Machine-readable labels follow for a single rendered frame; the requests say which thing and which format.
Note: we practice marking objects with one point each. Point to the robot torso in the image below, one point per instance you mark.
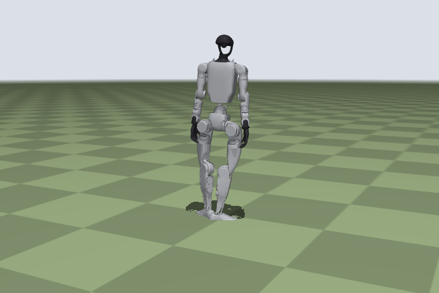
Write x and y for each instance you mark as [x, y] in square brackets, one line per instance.
[221, 88]

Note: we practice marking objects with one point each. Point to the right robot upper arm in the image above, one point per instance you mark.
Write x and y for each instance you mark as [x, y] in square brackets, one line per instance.
[242, 71]

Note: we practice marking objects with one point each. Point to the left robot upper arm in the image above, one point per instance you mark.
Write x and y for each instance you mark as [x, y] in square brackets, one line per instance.
[201, 81]

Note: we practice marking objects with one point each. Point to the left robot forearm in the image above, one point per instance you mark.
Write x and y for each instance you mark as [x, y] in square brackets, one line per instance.
[197, 108]

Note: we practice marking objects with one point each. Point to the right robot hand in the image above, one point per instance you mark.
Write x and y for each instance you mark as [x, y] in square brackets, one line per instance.
[246, 133]

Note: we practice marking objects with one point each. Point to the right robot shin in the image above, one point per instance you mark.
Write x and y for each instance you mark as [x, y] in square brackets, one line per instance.
[223, 186]

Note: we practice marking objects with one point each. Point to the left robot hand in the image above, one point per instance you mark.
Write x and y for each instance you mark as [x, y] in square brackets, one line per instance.
[194, 130]

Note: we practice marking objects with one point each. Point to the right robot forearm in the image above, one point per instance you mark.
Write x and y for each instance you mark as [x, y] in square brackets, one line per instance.
[244, 109]

